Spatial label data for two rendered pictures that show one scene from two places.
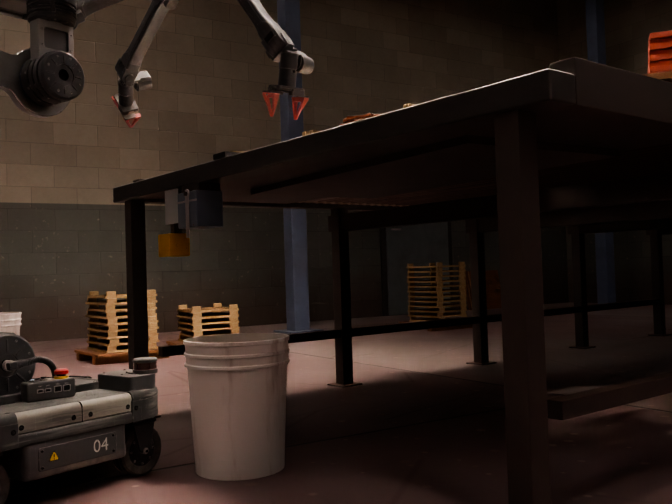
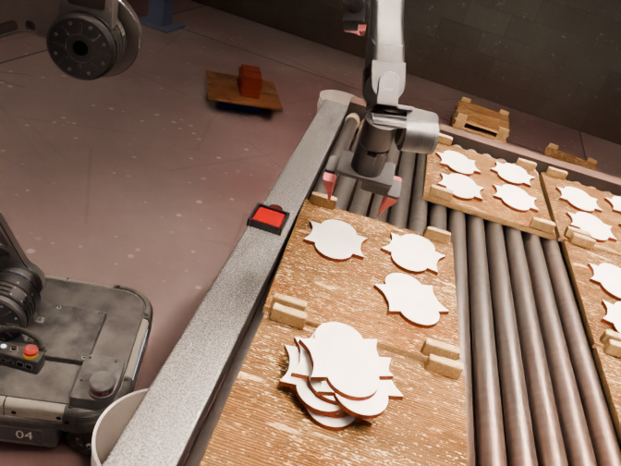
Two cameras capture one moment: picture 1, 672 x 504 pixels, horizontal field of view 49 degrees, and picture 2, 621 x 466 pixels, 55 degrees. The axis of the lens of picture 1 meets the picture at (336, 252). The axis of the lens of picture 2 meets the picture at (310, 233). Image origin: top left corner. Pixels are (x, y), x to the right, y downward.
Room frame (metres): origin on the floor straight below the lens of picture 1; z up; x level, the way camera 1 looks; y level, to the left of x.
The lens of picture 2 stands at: (1.59, -0.47, 1.59)
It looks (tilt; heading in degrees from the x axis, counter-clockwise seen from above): 32 degrees down; 42
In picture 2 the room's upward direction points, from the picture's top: 16 degrees clockwise
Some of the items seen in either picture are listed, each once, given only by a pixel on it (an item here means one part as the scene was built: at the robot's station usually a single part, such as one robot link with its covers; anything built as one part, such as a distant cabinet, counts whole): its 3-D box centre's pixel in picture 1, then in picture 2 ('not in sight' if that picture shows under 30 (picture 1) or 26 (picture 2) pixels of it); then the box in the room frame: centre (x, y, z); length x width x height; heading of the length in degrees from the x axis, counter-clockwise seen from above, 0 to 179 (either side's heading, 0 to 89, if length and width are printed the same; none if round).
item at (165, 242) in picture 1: (173, 223); not in sight; (2.62, 0.57, 0.74); 0.09 x 0.08 x 0.24; 39
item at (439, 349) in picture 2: not in sight; (440, 350); (2.35, -0.14, 0.95); 0.06 x 0.02 x 0.03; 131
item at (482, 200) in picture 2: not in sight; (486, 179); (3.05, 0.27, 0.94); 0.41 x 0.35 x 0.04; 39
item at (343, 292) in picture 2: not in sight; (370, 273); (2.41, 0.09, 0.93); 0.41 x 0.35 x 0.02; 41
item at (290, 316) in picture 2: not in sight; (288, 315); (2.16, 0.04, 0.95); 0.06 x 0.02 x 0.03; 129
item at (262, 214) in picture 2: not in sight; (268, 219); (2.33, 0.33, 0.92); 0.06 x 0.06 x 0.01; 39
